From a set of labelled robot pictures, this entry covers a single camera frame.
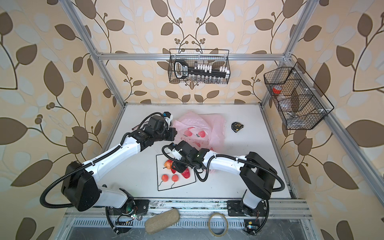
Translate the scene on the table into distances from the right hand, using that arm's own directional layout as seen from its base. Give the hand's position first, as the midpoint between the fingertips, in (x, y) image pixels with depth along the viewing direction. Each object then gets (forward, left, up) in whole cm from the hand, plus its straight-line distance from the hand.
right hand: (175, 165), depth 81 cm
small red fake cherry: (-6, 0, -5) cm, 7 cm away
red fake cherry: (-6, +6, -4) cm, 9 cm away
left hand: (+15, -2, +12) cm, 19 cm away
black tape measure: (+29, -41, -5) cm, 51 cm away
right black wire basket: (+20, -65, +26) cm, 73 cm away
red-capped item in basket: (+35, -61, +22) cm, 74 cm away
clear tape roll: (-27, -21, -8) cm, 35 cm away
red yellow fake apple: (+2, +5, -3) cm, 6 cm away
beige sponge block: (-25, +5, -4) cm, 26 cm away
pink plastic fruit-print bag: (+28, -15, -8) cm, 32 cm away
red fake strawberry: (-3, -6, -4) cm, 8 cm away
